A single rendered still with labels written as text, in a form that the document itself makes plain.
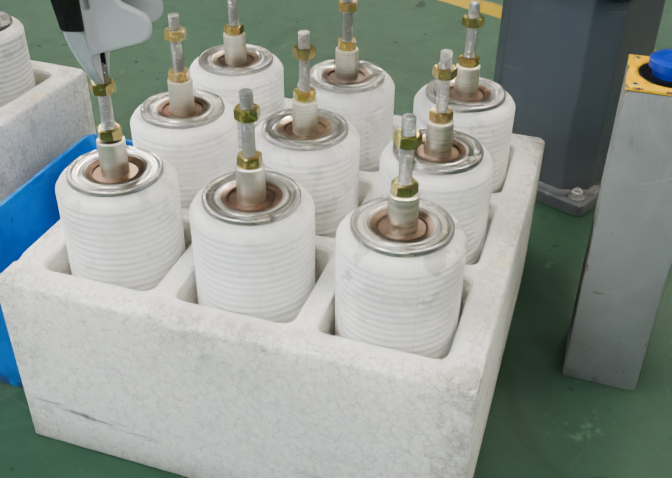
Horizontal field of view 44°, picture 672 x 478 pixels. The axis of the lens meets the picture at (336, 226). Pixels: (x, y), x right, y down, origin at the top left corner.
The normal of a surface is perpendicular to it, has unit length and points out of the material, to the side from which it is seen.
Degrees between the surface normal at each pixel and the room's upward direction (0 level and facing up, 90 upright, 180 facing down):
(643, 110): 90
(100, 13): 91
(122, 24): 91
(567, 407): 0
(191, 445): 90
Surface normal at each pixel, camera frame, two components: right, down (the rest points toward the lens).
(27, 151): 0.94, 0.21
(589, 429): 0.01, -0.83
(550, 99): -0.68, 0.41
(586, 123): 0.04, 0.56
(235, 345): -0.32, 0.53
